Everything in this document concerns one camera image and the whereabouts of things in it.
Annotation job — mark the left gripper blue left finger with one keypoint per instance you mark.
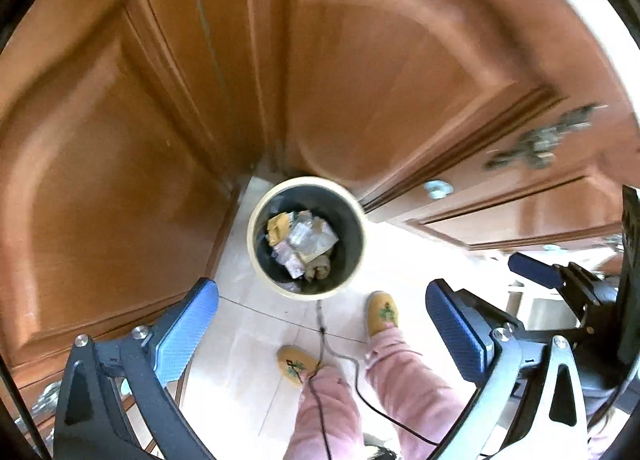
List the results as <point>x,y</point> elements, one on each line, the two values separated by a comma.
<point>177,334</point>

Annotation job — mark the right yellow slipper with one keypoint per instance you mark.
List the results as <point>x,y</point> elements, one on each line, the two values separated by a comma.
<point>381,313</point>

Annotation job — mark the right wooden cabinet door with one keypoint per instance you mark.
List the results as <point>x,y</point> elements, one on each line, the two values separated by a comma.
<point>379,95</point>

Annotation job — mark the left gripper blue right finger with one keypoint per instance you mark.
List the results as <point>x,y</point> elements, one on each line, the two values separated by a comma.
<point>465,321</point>

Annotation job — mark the left yellow slipper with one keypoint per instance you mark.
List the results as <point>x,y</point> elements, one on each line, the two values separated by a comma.
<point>296,365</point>

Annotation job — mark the pink trouser leg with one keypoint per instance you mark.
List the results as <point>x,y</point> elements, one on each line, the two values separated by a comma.
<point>327,422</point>
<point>411,393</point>

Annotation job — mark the cream round trash bin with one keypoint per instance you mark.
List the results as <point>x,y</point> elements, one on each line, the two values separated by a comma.
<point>281,267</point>

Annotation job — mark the pale blue cabinet knob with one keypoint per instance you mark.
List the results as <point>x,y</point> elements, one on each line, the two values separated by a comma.
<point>438,189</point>

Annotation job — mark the wooden cabinet door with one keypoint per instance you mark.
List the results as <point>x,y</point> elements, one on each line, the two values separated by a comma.
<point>379,95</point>
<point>127,127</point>

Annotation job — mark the right pink trouser leg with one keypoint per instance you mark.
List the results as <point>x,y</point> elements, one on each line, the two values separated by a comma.
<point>411,393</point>

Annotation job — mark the ornate metal door handle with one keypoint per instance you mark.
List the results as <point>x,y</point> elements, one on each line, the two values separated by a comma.
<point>535,147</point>

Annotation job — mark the left wooden cabinet door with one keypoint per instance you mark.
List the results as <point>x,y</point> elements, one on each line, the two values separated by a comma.
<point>127,127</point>

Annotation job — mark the yellow slipper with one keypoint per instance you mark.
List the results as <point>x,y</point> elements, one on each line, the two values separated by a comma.
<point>296,365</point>
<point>381,313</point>

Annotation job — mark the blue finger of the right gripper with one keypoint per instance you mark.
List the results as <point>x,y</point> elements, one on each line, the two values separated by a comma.
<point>549,276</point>

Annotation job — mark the white plastic bag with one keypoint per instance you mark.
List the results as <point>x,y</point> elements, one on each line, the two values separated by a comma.
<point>304,237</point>

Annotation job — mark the left pink trouser leg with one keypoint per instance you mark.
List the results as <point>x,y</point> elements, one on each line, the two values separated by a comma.
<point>327,422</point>

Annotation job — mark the yellow snack wrapper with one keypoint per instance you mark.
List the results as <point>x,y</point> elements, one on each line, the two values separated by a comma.
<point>278,228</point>

